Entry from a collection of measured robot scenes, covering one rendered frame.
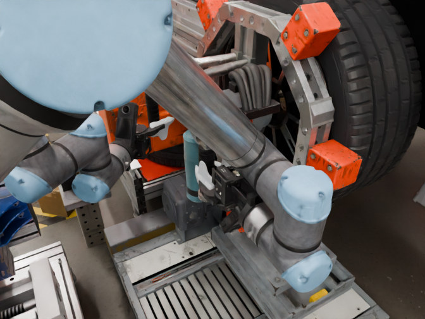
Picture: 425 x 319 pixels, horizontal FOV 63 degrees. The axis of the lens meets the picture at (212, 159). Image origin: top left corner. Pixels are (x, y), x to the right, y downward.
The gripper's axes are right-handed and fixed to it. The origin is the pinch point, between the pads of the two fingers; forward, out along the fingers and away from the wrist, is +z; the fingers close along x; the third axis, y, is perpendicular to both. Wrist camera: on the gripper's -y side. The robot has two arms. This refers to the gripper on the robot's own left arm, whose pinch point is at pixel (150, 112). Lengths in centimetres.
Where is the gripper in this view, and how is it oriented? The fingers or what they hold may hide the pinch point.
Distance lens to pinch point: 105.0
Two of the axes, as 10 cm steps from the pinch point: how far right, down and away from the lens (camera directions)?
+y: 0.0, 8.2, 5.8
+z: 2.7, -5.6, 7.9
